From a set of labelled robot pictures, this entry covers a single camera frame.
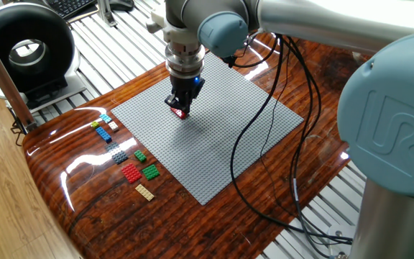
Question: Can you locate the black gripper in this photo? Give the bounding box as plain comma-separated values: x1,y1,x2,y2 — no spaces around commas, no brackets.
164,74,206,115

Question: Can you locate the red long Lego brick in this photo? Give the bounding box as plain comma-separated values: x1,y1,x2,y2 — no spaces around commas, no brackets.
170,106,188,120

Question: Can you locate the blue long Lego brick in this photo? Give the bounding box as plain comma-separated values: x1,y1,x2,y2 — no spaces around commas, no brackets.
95,126,113,144

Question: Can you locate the grey Lego baseplate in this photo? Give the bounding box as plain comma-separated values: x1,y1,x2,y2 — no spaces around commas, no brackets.
110,53,305,206

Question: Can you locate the green square Lego plate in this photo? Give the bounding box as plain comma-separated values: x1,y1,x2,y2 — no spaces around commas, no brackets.
142,164,161,181

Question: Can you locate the dark grey Lego plate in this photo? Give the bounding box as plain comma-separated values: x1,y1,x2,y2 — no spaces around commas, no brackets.
105,142,129,165

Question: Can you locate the red Lego plate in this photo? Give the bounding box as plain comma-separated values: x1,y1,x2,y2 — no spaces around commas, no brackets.
121,163,143,184

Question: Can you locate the tan Lego plate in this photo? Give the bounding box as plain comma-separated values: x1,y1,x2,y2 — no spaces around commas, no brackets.
134,183,155,202

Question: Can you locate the black computer mouse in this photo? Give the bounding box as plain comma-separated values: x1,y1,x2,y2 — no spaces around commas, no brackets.
109,0,135,12

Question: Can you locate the glossy wood-grain table mat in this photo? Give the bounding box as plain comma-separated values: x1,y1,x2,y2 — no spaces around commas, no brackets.
22,32,372,259

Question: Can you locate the black keyboard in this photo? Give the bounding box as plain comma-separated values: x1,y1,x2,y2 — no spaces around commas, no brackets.
43,0,98,21

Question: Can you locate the brown wooden pole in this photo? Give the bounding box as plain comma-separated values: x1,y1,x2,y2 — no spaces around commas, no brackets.
0,21,37,132

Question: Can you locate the black cable with ferrite bead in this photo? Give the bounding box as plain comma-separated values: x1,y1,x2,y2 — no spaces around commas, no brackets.
221,34,354,242

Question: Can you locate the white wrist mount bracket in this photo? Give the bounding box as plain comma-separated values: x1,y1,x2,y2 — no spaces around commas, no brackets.
145,3,201,46

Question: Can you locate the aluminium bracket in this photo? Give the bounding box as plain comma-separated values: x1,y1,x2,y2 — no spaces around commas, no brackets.
96,0,118,28

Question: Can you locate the black cable with grey sleeve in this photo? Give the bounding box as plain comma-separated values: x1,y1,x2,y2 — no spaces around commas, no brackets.
280,35,354,259

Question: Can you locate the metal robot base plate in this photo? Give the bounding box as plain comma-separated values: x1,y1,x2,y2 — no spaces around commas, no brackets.
327,224,355,259

